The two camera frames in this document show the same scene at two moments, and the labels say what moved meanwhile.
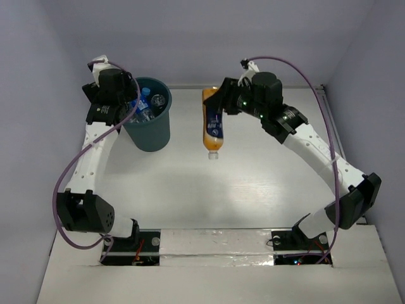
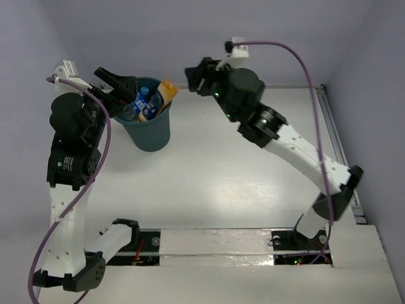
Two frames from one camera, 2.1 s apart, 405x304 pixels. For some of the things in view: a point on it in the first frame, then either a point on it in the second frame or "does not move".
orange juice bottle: x=212 y=127 → x=166 y=92
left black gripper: x=125 y=103 does not move
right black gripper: x=219 y=99 → x=206 y=68
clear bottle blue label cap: x=145 y=91 does not move
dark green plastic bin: x=155 y=135 does not move
